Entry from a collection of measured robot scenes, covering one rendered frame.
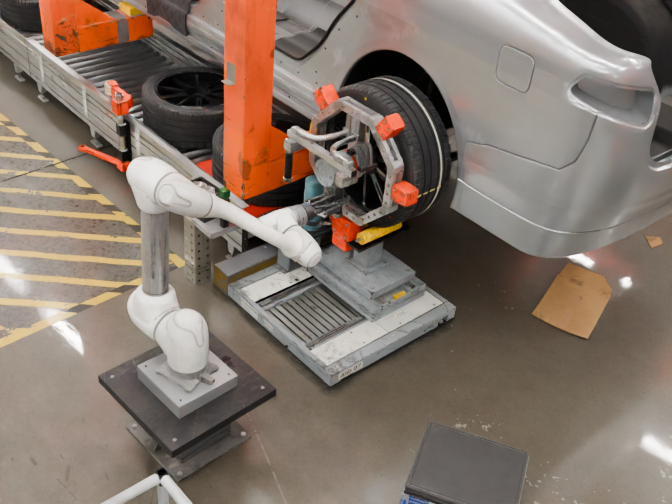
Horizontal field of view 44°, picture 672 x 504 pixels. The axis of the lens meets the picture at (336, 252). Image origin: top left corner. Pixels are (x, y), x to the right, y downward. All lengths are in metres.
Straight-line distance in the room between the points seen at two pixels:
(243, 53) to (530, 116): 1.24
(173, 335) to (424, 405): 1.24
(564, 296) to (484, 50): 1.71
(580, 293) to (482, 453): 1.67
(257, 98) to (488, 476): 1.88
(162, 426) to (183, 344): 0.32
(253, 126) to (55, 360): 1.38
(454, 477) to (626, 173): 1.29
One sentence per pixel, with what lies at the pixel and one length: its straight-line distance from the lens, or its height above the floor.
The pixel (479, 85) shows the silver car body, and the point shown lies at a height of 1.34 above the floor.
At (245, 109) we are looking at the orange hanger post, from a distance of 3.77.
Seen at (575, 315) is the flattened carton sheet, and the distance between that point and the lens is 4.50.
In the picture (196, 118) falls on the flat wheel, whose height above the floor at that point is 0.48.
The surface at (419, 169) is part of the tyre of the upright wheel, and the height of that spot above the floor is 0.95.
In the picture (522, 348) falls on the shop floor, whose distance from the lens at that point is 4.21.
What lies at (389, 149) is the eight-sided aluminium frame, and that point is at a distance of 3.55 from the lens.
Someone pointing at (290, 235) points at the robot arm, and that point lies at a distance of 3.16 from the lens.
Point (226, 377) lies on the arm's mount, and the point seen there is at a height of 0.36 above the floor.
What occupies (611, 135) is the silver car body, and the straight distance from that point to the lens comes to 3.20.
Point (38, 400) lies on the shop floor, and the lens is 3.82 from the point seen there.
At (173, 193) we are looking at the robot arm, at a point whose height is 1.20.
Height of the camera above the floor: 2.70
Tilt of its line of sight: 36 degrees down
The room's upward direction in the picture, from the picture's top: 6 degrees clockwise
